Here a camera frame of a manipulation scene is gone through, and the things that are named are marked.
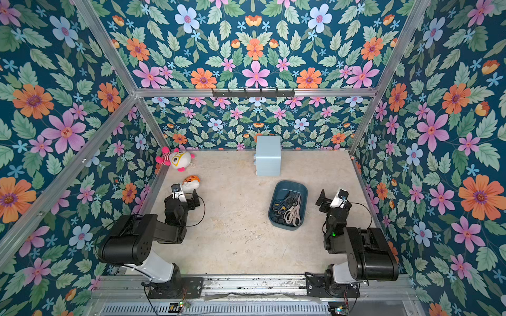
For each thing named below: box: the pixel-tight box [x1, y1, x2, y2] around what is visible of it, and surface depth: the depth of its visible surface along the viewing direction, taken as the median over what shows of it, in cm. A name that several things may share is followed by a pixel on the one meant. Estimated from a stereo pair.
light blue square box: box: [255, 135, 282, 177], surface depth 103 cm
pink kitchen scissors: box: [291, 194, 302, 228], surface depth 91 cm
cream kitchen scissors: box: [283, 206, 296, 225], surface depth 90 cm
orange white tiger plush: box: [181, 175, 201, 195], surface depth 100 cm
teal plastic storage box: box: [268, 179, 309, 232], surface depth 93 cm
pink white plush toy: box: [154, 146, 196, 172], surface depth 110 cm
